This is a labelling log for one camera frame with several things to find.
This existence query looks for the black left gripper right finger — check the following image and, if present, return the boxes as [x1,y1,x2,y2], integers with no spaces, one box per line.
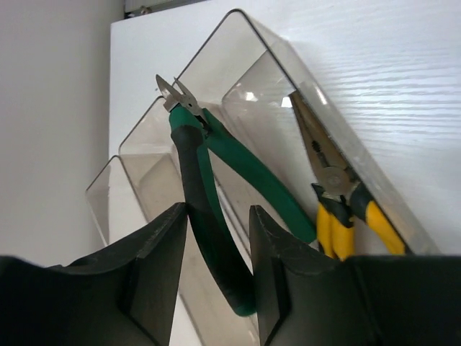
[249,205,360,345]

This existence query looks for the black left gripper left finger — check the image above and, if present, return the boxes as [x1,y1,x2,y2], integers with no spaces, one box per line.
[46,203,187,345]

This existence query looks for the yellow long-nose pliers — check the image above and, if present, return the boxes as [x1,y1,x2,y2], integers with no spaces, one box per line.
[289,91,411,260]

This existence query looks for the green side cutters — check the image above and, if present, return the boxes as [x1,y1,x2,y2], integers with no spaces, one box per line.
[154,74,318,318]

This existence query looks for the clear three-compartment organizer tray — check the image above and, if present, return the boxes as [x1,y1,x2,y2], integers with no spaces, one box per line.
[86,9,440,345]

